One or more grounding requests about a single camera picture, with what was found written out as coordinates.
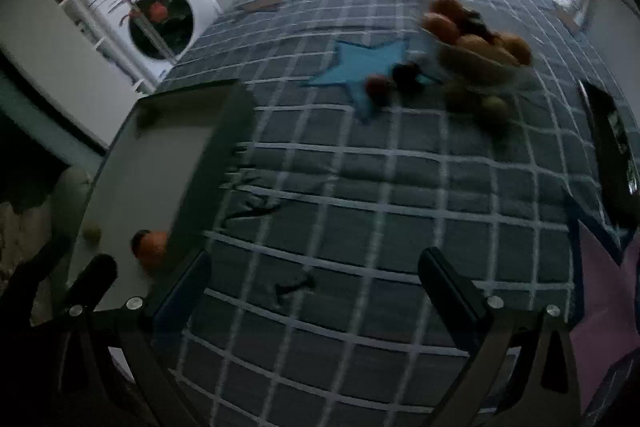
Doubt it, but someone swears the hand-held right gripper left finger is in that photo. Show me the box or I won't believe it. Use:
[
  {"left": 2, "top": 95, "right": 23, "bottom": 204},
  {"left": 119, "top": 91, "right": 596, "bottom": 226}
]
[{"left": 47, "top": 249, "right": 213, "bottom": 427}]

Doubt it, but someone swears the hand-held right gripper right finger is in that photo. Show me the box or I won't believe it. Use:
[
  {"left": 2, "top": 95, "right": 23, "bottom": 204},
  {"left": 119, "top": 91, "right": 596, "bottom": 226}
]
[{"left": 417, "top": 247, "right": 586, "bottom": 427}]

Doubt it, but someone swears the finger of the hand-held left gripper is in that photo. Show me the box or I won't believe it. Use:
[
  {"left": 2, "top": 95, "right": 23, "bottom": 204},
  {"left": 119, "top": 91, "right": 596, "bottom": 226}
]
[{"left": 64, "top": 253, "right": 119, "bottom": 308}]

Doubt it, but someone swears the small yellow-orange round fruit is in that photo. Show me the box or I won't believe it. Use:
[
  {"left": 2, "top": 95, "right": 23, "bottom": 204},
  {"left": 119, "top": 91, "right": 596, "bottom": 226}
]
[{"left": 131, "top": 230, "right": 170, "bottom": 268}]

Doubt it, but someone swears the white rectangular box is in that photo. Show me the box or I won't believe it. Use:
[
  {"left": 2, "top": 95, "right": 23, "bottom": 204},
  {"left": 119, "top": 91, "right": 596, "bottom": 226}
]
[{"left": 50, "top": 78, "right": 257, "bottom": 323}]

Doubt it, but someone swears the pale grey cushion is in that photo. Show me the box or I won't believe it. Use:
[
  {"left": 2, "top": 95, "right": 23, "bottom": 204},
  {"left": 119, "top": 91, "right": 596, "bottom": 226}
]
[{"left": 50, "top": 164, "right": 93, "bottom": 238}]

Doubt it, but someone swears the checked blanket with stars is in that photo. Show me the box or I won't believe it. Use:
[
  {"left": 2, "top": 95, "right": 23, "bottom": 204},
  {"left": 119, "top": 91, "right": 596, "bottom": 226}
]
[{"left": 60, "top": 0, "right": 640, "bottom": 427}]

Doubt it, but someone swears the brown kiwi fruit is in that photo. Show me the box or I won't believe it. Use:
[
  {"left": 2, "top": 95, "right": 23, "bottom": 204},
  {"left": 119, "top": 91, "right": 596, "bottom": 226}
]
[{"left": 479, "top": 94, "right": 512, "bottom": 128}]

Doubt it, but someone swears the small red fruit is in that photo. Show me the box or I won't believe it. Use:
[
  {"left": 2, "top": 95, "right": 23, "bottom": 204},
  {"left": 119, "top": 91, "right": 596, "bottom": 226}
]
[{"left": 365, "top": 75, "right": 392, "bottom": 98}]

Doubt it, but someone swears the black rectangular tray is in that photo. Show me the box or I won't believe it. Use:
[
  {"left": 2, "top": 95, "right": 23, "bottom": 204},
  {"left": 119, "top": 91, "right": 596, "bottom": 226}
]
[{"left": 577, "top": 79, "right": 640, "bottom": 228}]

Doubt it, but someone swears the small dark round fruit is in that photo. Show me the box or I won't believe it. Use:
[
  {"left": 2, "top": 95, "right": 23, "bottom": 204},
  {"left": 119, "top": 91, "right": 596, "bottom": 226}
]
[{"left": 392, "top": 63, "right": 423, "bottom": 88}]

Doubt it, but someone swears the clear fruit bowl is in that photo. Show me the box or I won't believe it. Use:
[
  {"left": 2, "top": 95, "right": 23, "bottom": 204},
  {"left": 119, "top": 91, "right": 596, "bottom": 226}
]
[{"left": 420, "top": 27, "right": 533, "bottom": 91}]

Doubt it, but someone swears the orange fruit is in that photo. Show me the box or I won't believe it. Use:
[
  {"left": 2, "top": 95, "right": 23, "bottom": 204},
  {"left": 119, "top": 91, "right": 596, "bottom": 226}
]
[
  {"left": 497, "top": 33, "right": 533, "bottom": 66},
  {"left": 422, "top": 14, "right": 461, "bottom": 45},
  {"left": 429, "top": 0, "right": 466, "bottom": 22}
]

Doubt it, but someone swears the white washing machine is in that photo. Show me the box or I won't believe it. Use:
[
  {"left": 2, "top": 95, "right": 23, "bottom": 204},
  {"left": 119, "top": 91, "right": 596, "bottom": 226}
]
[{"left": 87, "top": 0, "right": 223, "bottom": 82}]

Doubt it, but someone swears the dark fruit in bowl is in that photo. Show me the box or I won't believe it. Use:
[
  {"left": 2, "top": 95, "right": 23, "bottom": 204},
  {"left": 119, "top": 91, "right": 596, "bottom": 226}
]
[{"left": 460, "top": 9, "right": 501, "bottom": 42}]

